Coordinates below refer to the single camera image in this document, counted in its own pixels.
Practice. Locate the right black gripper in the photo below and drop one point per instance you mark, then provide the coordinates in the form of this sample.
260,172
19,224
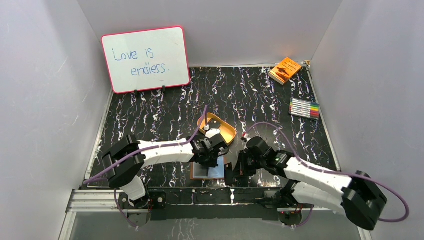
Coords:
241,169

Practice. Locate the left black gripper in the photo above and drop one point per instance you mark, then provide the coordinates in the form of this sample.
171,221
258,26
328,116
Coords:
212,157

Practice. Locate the brown leather card holder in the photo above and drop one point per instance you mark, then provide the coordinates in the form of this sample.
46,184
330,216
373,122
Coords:
199,172

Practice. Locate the black credit card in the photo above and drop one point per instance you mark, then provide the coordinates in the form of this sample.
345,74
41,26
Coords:
229,174
214,124

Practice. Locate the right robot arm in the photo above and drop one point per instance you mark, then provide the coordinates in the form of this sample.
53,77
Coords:
356,197

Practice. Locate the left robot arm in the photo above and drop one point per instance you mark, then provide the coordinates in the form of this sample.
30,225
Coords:
125,159

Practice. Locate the orange oval tray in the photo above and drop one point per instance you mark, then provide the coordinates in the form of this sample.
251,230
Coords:
227,131

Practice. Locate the coloured marker pen set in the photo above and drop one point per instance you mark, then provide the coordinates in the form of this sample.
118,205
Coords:
304,109

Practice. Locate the orange book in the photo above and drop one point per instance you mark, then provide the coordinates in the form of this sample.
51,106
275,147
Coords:
284,71

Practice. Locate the pink framed whiteboard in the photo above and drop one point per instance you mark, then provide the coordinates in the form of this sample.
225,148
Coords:
147,59

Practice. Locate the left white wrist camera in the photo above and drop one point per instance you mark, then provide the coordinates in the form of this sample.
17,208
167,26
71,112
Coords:
211,132

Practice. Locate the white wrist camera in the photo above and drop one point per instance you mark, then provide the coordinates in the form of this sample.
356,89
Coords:
245,136
211,132

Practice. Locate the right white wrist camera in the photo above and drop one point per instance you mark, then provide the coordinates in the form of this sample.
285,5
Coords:
245,136

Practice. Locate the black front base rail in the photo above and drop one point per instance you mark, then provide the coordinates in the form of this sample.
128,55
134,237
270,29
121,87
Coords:
264,203

